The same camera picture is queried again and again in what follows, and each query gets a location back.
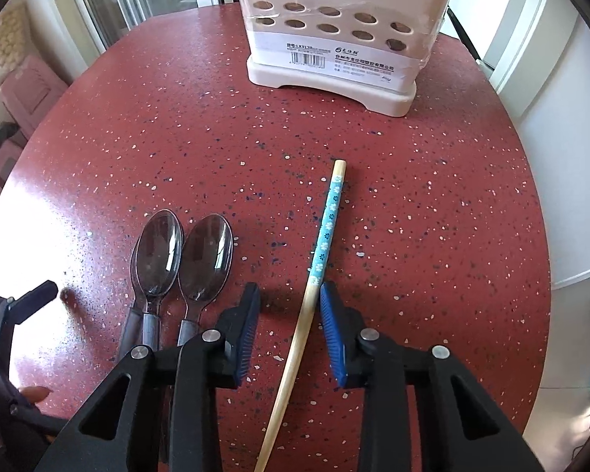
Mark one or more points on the blue patterned chopstick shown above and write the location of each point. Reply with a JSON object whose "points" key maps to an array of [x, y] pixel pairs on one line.
{"points": [[305, 316]]}

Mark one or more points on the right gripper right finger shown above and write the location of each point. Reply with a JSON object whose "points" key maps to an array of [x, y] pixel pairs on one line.
{"points": [[461, 428]]}

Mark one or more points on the bag of white balls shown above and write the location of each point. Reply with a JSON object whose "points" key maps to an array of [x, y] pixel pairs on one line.
{"points": [[14, 37]]}

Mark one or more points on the pink plastic stool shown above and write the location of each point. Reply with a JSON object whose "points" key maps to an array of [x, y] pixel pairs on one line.
{"points": [[28, 94]]}

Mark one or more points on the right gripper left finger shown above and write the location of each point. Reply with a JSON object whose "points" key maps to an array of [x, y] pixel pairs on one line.
{"points": [[150, 396]]}

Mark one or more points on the dark translucent plastic spoon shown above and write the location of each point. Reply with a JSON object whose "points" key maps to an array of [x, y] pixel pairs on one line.
{"points": [[159, 255]]}

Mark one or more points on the person's left hand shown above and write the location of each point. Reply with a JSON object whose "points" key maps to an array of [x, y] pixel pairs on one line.
{"points": [[35, 394]]}

